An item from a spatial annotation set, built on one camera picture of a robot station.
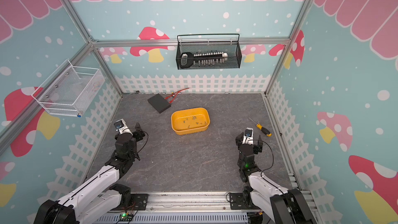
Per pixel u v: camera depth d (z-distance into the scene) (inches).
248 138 27.9
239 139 30.9
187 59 35.2
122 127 27.3
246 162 25.6
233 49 37.3
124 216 28.7
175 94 46.6
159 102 45.1
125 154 24.6
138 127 30.6
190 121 41.5
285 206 16.6
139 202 29.2
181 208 29.2
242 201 29.2
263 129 39.0
